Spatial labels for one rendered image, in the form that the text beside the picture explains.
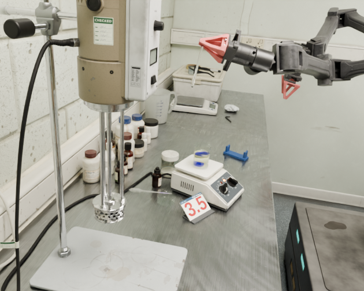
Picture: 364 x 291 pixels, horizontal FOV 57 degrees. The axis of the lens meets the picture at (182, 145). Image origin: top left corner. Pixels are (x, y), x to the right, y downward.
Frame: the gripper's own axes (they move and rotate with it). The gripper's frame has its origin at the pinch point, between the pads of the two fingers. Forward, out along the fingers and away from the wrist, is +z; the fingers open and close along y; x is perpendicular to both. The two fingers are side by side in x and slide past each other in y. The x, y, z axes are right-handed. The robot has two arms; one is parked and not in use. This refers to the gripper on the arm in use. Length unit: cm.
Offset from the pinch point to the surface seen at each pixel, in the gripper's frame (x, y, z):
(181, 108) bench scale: -36, -84, -3
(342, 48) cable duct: -104, -72, -91
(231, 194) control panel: 29.9, -26.0, -21.3
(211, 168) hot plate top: 23.5, -26.1, -13.7
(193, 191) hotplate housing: 31.4, -28.6, -10.0
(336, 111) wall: -83, -104, -107
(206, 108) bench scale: -38, -82, -16
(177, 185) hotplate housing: 29.7, -31.2, -5.0
